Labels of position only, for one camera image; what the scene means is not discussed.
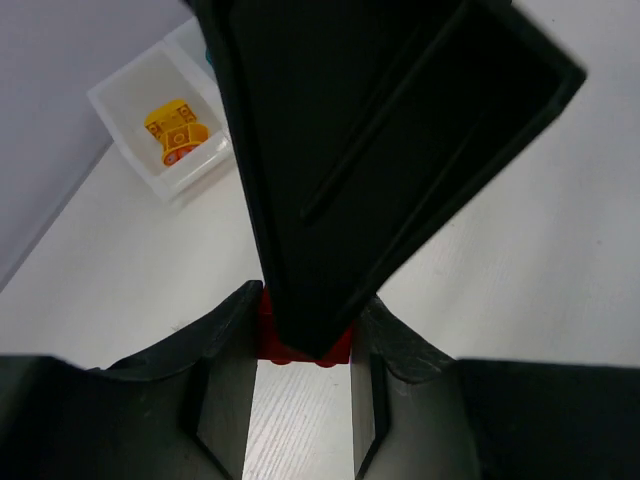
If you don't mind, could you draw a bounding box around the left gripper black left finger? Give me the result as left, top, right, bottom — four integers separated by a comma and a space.
1, 281, 263, 479

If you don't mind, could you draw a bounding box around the burger printed lego stack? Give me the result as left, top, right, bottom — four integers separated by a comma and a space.
144, 99, 197, 140

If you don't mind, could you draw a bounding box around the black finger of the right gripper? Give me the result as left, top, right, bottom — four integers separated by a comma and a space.
189, 1, 586, 358

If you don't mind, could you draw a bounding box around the clear four-compartment tray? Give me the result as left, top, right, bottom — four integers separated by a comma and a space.
87, 18, 233, 202

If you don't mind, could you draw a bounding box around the teal green printed lego brick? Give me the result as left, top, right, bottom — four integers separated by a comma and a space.
205, 48, 215, 69

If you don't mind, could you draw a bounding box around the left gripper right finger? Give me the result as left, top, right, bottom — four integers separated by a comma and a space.
350, 299, 639, 479

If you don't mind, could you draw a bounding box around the yellow rounded lego brick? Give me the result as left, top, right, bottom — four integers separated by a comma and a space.
159, 123, 210, 167

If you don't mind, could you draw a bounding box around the red two-stud lego brick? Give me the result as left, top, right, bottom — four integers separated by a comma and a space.
256, 287, 353, 368

